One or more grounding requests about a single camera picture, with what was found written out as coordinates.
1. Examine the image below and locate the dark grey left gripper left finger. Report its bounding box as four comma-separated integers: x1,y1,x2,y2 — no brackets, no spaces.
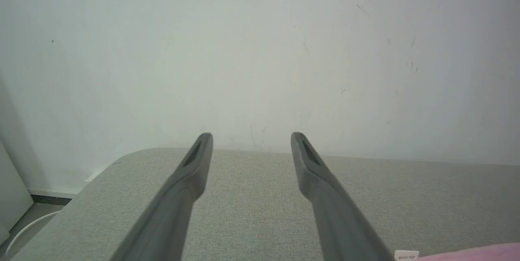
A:
109,133,214,261

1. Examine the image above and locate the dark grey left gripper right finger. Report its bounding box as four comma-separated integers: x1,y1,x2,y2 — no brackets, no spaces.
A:
290,132,397,261

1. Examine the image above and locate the pink cloth with white label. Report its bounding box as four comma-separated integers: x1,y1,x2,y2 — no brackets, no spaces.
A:
416,243,520,261

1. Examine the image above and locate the white garment care label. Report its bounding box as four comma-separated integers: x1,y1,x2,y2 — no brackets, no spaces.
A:
394,250,420,261

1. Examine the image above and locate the white cabinet panel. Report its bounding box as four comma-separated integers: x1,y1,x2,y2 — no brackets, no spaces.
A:
0,141,35,246

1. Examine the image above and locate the white cable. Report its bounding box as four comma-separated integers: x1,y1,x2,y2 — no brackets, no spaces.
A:
5,211,62,258

